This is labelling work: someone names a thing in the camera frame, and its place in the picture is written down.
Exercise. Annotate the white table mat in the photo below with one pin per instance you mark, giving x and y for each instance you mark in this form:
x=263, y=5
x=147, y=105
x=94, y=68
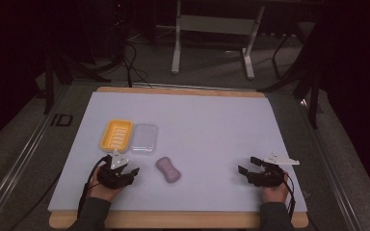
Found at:
x=205, y=134

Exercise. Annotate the yellow soap dish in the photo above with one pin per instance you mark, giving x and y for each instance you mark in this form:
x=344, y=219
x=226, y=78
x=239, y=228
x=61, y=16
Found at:
x=116, y=135

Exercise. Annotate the person's right hand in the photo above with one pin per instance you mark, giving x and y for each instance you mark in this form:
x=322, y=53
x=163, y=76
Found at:
x=274, y=194

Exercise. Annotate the black tripod stand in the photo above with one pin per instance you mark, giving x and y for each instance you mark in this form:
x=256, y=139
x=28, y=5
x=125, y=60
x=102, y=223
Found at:
x=311, y=96

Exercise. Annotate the person's left hand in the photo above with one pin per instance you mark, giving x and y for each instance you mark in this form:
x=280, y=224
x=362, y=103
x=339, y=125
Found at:
x=100, y=190

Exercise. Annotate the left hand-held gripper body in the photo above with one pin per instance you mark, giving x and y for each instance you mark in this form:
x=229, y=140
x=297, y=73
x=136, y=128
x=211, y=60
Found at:
x=112, y=177

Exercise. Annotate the pink soap bar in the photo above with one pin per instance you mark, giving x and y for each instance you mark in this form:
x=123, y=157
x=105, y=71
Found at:
x=168, y=169

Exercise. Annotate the white metal stand frame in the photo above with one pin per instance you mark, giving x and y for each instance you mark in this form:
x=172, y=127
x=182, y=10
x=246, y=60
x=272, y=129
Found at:
x=216, y=24

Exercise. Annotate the black chair leg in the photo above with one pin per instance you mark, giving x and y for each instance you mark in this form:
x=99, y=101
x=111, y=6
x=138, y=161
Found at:
x=277, y=54

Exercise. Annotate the clear plastic lid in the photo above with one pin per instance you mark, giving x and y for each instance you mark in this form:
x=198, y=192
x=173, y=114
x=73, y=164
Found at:
x=144, y=138

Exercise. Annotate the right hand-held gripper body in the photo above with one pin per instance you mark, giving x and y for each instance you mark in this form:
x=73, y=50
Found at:
x=271, y=174

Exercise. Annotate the metal floor rail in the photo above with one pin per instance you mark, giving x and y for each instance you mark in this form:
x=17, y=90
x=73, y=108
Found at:
x=330, y=166
x=16, y=163

